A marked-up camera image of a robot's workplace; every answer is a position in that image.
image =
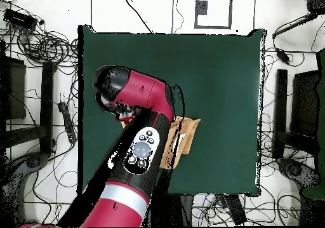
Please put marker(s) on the orange terry towel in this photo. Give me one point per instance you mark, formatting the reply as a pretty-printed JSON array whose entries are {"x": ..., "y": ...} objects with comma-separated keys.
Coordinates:
[{"x": 189, "y": 129}]

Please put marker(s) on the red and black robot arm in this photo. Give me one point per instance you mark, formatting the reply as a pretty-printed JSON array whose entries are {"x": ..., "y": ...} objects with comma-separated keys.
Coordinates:
[{"x": 147, "y": 90}]

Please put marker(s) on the black power strip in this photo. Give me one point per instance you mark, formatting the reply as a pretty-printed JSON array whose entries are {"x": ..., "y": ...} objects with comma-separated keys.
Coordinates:
[{"x": 67, "y": 122}]

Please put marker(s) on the dark green table cloth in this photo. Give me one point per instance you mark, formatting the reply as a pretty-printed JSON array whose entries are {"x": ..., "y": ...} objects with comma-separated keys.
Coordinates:
[{"x": 215, "y": 85}]

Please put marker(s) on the grey tripod base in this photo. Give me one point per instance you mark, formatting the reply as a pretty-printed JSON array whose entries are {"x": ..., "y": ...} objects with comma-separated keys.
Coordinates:
[
  {"x": 295, "y": 170},
  {"x": 33, "y": 162}
]

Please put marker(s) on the black power brick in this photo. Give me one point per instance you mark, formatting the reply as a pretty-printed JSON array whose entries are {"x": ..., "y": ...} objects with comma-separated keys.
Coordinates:
[{"x": 236, "y": 210}]

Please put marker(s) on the black multi-port hub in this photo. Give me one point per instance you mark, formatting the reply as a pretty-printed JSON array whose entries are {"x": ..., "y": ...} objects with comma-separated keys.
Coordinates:
[{"x": 20, "y": 18}]

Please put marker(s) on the black power adapter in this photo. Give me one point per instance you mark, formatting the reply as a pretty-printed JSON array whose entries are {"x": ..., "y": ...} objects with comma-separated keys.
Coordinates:
[{"x": 283, "y": 55}]

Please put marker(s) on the black box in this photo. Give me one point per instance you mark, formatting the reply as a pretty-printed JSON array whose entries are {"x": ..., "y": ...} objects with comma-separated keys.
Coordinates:
[{"x": 316, "y": 3}]

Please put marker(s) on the black metal stand frame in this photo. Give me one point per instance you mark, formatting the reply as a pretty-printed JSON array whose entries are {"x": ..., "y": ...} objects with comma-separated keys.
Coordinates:
[
  {"x": 47, "y": 106},
  {"x": 281, "y": 111}
]

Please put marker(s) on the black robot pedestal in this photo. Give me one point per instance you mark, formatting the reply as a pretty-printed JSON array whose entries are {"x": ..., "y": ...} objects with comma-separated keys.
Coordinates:
[{"x": 182, "y": 210}]

